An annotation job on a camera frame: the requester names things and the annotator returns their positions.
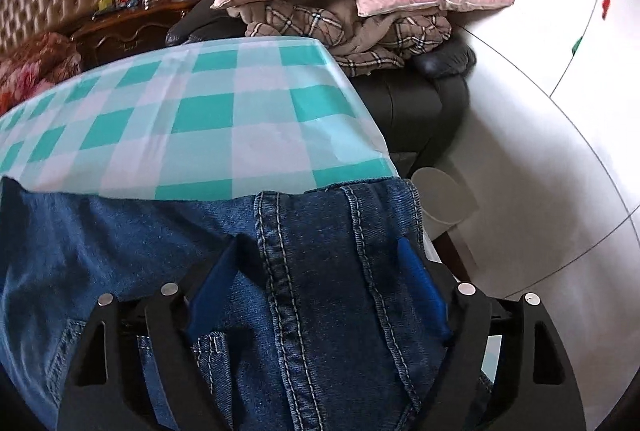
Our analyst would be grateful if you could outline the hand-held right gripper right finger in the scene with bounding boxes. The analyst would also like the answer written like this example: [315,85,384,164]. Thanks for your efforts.
[395,236,587,431]

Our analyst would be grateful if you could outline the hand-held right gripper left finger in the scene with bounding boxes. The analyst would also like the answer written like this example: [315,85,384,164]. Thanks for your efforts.
[56,233,266,431]

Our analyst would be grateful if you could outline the blue denim pants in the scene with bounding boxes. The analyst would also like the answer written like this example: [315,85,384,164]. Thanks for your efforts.
[0,176,493,431]

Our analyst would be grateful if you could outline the white paper cup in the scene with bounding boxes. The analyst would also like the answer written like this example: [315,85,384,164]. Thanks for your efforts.
[410,167,473,242]

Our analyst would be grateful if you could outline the black leather armchair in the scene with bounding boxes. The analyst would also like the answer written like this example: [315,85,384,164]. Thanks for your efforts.
[165,0,476,164]

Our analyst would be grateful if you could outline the teal checkered tablecloth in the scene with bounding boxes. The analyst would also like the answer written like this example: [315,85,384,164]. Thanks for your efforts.
[0,35,442,264]

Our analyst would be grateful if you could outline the carved wooden nightstand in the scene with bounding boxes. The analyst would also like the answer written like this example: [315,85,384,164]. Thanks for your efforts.
[70,0,201,67]

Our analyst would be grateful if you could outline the brown plaid blanket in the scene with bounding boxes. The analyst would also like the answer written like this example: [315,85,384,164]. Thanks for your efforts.
[227,0,453,78]

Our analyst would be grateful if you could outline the red floral blanket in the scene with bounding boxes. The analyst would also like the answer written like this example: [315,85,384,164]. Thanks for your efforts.
[0,31,83,117]

